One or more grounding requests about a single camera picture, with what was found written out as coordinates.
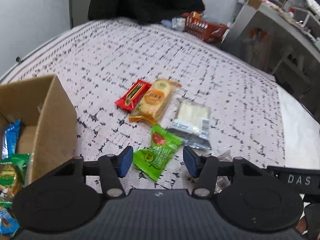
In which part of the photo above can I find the red plastic basket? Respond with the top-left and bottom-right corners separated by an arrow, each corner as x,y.
183,11 -> 229,43

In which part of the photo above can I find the green cow biscuit packet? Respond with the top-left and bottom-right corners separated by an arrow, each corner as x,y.
0,154 -> 30,208

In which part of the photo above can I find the orange yellow biscuit packet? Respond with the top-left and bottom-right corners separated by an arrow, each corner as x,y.
129,78 -> 181,125

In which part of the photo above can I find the blue snack packet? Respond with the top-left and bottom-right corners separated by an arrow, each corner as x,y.
1,119 -> 21,159

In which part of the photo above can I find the small green candy packet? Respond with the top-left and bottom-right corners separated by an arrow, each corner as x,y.
0,208 -> 20,237

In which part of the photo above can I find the black clothing pile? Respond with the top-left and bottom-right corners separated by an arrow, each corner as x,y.
88,0 -> 205,24

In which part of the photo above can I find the clear purple snack packet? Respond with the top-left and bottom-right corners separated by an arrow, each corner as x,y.
215,149 -> 233,193

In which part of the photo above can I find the brown cardboard box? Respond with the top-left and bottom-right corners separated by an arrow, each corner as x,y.
1,75 -> 77,184

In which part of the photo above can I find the light green snack packet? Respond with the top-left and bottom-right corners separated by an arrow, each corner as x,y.
133,124 -> 182,181

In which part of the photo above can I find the white cake black packet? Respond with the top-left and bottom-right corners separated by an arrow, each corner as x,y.
167,97 -> 212,150

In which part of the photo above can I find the grey white desk shelf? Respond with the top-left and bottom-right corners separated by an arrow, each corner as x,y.
221,0 -> 319,119

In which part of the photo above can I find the red candy bar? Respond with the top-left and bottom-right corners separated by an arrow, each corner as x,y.
114,80 -> 152,112

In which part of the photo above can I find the person's hand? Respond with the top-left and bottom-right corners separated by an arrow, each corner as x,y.
295,216 -> 308,235

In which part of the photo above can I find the white patterned bed cover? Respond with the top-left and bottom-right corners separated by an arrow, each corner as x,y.
0,17 -> 287,193

